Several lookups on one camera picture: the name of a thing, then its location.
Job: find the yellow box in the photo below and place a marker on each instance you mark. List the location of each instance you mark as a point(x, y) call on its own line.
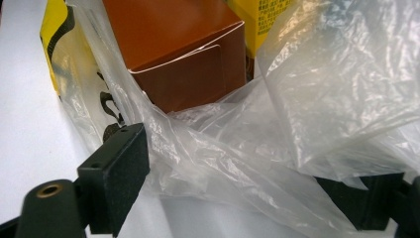
point(257, 20)

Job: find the translucent plastic bag with smiley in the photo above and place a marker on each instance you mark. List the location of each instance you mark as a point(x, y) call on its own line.
point(231, 148)

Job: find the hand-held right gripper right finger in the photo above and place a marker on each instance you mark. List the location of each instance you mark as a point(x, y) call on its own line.
point(369, 208)

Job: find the brown box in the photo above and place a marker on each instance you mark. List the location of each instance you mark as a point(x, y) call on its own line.
point(171, 39)

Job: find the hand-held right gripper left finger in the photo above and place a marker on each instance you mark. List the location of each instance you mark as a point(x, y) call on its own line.
point(112, 185)

